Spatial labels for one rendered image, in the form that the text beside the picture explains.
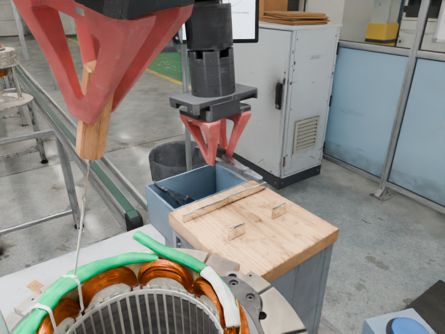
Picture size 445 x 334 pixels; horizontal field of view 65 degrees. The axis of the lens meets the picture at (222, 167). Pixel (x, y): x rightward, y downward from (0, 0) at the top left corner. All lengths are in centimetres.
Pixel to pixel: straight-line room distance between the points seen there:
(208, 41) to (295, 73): 210
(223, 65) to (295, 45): 204
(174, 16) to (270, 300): 31
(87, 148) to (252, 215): 40
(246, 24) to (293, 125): 145
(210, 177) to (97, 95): 58
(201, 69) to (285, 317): 29
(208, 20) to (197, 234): 30
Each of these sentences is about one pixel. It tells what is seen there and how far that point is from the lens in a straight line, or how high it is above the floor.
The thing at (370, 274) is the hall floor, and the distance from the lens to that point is 218.
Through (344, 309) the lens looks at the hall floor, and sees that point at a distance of 195.
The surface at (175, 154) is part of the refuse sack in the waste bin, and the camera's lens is 222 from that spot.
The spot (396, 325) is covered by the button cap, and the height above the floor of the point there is 104.
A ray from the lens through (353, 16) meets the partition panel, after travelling 286.
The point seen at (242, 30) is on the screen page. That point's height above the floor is 128.
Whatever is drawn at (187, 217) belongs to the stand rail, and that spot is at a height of 107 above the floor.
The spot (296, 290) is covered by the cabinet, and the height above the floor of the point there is 98.
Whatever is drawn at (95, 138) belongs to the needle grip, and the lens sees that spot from 22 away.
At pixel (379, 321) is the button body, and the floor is 103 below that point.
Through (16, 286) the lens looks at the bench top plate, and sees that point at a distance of 99.
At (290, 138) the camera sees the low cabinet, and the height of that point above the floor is 43.
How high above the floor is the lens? 139
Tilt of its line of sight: 26 degrees down
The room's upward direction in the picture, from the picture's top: straight up
